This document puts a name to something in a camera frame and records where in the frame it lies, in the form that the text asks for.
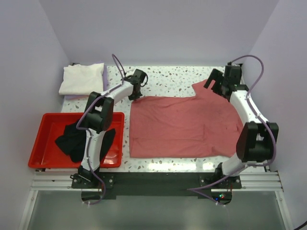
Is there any aluminium frame rail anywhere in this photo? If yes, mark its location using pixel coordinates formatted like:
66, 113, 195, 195
18, 62, 286, 230

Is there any folded white t shirt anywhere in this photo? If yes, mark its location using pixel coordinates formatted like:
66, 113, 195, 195
59, 63, 106, 96

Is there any folded lavender t shirt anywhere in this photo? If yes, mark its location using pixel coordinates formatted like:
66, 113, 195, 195
65, 64, 110, 101

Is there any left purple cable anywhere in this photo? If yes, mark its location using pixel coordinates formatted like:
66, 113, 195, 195
76, 54, 131, 207

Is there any red plastic bin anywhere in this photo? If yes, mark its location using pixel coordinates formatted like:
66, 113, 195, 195
28, 112, 125, 169

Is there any pink t shirt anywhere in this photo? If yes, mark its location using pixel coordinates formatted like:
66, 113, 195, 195
129, 81, 243, 158

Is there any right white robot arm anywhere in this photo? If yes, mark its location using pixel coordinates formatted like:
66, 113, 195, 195
204, 63, 279, 188

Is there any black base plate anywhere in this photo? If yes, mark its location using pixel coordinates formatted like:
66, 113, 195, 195
71, 171, 243, 201

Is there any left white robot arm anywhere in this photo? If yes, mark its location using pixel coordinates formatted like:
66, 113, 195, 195
76, 69, 148, 188

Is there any black t shirt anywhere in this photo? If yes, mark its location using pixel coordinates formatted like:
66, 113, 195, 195
55, 121, 116, 163

